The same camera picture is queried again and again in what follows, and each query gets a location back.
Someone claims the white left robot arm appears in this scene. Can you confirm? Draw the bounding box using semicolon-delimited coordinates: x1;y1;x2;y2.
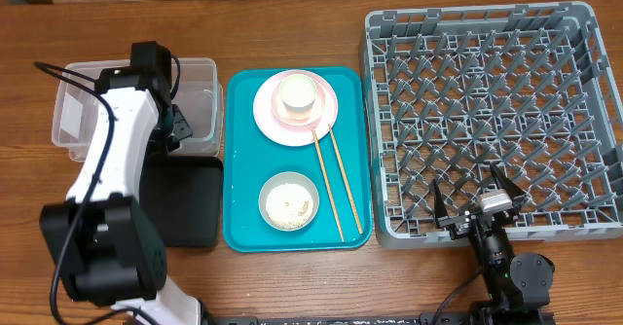
36;62;210;324

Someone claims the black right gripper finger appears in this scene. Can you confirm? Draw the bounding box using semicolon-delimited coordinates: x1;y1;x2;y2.
490;163;528;203
432;180;448;224

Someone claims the wooden chopstick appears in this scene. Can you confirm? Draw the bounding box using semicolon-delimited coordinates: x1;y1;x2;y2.
311;130;345;242
328;126;363;235

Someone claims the large pink plate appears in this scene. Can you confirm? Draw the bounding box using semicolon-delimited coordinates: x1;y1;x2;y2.
253;69;339;147

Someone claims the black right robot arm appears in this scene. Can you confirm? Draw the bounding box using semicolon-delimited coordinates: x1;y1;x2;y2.
427;164;556;325

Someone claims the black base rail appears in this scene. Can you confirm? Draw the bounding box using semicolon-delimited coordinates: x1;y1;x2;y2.
214;312;556;325

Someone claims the black tray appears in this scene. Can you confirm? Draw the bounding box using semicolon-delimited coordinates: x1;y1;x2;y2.
139;157;224;248

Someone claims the grey bowl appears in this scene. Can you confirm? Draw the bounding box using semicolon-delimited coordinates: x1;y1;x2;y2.
258;171;319;232

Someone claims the right wooden chopstick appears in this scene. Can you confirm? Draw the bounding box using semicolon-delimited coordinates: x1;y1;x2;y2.
328;126;363;235

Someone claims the teal serving tray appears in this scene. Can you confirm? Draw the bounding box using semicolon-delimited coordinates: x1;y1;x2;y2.
223;66;373;253

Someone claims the left wooden chopstick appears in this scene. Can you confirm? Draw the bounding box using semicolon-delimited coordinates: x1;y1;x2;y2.
311;130;345;242

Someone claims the clear plastic waste bin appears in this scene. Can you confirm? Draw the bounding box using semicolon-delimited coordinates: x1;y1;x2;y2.
52;57;224;162

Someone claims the grey dish rack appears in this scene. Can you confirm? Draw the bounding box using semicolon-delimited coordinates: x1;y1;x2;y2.
362;1;622;249

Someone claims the white rice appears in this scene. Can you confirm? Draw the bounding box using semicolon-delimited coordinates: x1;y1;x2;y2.
266;183;314;230

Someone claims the cream cup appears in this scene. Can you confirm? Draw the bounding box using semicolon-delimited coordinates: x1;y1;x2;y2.
278;74;317;120

